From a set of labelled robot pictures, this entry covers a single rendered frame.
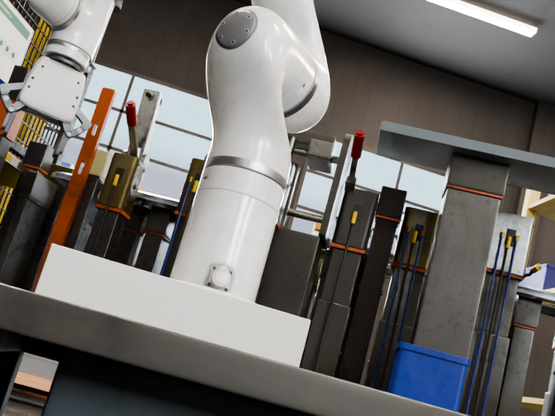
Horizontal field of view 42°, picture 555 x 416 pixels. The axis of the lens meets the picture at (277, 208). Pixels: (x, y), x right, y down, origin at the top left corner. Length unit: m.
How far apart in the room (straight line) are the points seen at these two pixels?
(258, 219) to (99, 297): 0.24
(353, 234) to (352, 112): 7.72
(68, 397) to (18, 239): 0.99
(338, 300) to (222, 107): 0.52
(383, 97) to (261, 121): 8.30
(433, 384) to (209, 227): 0.42
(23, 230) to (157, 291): 0.98
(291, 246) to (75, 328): 0.75
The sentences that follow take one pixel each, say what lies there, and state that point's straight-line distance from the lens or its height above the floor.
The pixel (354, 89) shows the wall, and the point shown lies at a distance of 9.22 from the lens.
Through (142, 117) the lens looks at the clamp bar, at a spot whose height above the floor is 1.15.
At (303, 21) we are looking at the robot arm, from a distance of 1.17.
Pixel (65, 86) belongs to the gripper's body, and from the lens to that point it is 1.39.
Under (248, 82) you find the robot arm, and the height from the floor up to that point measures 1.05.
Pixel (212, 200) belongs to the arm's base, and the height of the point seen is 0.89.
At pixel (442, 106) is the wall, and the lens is 9.54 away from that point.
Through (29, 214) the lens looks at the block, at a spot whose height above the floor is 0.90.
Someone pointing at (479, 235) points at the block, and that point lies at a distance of 1.30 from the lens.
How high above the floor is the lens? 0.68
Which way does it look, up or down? 13 degrees up
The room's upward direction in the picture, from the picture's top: 16 degrees clockwise
